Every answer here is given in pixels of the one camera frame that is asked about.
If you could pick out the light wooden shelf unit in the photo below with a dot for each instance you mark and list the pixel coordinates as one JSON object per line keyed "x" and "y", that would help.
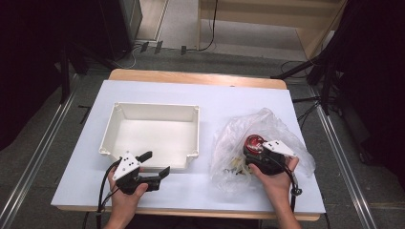
{"x": 248, "y": 12}

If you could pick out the black floor tape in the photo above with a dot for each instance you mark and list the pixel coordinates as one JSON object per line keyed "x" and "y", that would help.
{"x": 85, "y": 114}

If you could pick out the translucent white plastic bag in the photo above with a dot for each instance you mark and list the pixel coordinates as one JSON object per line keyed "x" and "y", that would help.
{"x": 229, "y": 140}

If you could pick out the black curtain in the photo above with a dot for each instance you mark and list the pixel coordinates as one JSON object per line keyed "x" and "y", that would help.
{"x": 375, "y": 79}
{"x": 25, "y": 63}

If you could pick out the person's right hand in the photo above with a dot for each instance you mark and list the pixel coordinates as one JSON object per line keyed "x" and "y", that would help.
{"x": 277, "y": 184}

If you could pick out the black tripod stand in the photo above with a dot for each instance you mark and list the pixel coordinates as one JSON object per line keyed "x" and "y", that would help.
{"x": 325, "y": 95}

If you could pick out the metal floor rail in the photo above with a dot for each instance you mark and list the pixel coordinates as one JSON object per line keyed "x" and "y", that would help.
{"x": 34, "y": 159}
{"x": 351, "y": 184}

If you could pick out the person's left hand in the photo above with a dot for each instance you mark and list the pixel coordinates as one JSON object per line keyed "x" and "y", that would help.
{"x": 125, "y": 202}

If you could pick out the black upright stand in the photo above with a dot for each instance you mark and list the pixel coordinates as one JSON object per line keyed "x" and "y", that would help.
{"x": 65, "y": 73}

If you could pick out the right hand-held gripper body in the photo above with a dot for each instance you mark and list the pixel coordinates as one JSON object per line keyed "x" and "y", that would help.
{"x": 270, "y": 159}

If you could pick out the white table board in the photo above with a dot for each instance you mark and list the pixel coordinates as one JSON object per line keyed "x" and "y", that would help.
{"x": 191, "y": 191}

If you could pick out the black cabinet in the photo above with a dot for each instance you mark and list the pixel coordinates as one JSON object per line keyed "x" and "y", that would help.
{"x": 117, "y": 28}

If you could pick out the white plastic box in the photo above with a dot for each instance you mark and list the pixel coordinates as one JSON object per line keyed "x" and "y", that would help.
{"x": 153, "y": 140}

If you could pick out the red can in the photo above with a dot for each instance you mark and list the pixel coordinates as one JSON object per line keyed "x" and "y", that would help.
{"x": 254, "y": 141}

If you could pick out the wooden table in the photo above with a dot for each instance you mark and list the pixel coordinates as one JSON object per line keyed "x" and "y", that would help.
{"x": 191, "y": 77}

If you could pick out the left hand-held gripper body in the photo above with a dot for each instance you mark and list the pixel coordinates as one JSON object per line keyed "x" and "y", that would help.
{"x": 127, "y": 165}

